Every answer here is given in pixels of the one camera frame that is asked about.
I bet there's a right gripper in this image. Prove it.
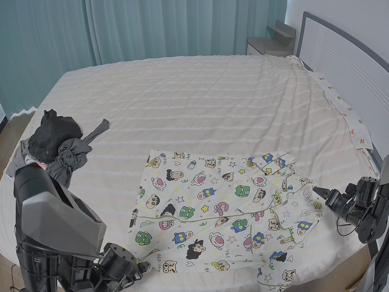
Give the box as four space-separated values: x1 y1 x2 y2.
325 188 350 221

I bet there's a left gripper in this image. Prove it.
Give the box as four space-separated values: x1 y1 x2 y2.
133 261 152 285

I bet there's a white printed pyjama top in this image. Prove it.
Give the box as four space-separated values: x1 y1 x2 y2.
128 151 324 292

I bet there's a pile of clothes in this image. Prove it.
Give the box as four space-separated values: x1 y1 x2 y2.
4 109 110 189

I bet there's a white printed pillow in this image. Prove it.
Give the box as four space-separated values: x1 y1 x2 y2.
287 54 374 151

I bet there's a bed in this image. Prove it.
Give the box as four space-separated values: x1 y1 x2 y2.
0 11 389 292

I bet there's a grey bedside table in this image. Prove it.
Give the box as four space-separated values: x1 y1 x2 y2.
247 19 297 56

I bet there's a blue-green curtain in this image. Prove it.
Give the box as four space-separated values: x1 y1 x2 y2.
0 0 101 119
83 0 289 67

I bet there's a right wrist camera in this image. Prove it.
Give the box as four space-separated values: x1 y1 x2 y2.
346 182 360 201

